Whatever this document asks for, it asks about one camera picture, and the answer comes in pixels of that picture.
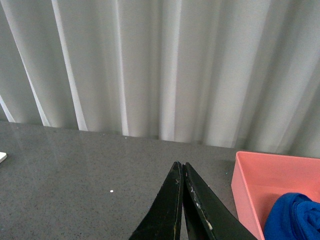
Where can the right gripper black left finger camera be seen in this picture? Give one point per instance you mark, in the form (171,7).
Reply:
(164,218)

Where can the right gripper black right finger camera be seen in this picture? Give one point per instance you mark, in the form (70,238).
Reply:
(207,218)

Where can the blue microfiber cloth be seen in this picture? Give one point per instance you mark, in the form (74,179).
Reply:
(294,216)

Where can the pink plastic box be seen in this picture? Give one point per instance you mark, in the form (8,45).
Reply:
(259,179)

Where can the white pleated curtain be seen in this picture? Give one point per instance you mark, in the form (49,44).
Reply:
(228,73)

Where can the white rack with wooden bars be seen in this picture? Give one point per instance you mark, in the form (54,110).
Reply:
(3,156)

